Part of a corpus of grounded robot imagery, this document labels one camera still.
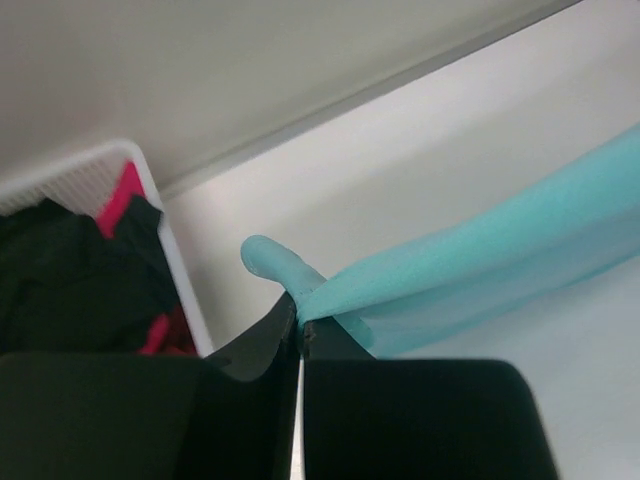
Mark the teal t shirt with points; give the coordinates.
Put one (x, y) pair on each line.
(573, 225)

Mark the black t shirt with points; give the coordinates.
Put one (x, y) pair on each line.
(66, 287)

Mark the red pink t shirt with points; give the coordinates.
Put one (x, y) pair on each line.
(122, 200)

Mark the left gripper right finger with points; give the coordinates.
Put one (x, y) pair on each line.
(365, 418)

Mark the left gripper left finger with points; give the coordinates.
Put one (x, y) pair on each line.
(229, 415)

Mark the white plastic basket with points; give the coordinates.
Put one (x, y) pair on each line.
(83, 182)

